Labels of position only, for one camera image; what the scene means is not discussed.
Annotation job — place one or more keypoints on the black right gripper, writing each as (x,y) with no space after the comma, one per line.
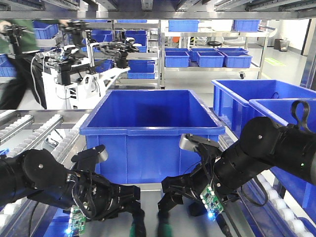
(189,185)

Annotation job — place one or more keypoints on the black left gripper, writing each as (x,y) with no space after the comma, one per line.
(98,199)

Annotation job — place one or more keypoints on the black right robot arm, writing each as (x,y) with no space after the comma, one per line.
(230,169)

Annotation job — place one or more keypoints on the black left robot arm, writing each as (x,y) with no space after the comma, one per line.
(37,175)

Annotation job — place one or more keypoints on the grey metal tray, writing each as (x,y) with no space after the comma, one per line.
(182,224)

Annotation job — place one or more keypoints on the blue bin behind tray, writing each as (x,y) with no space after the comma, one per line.
(141,130)

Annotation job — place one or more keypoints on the green circuit board left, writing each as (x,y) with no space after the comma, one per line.
(76,223)

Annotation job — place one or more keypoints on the green circuit board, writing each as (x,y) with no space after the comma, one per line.
(76,223)
(211,202)

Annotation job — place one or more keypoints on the green circuit board right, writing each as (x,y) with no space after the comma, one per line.
(211,202)

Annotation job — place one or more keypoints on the blue bin right far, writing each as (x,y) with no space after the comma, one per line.
(232,96)

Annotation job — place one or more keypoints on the white mobile robot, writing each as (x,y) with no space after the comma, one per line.
(78,75)

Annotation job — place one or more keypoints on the blue bin right near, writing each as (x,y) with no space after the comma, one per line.
(286,135)

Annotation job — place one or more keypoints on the person in green shirt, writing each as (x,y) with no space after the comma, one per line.
(28,70)

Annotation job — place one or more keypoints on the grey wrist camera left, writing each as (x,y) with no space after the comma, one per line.
(86,160)

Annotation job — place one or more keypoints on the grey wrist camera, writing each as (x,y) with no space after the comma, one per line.
(86,160)
(189,142)

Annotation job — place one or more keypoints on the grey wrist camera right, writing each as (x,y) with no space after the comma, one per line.
(189,142)

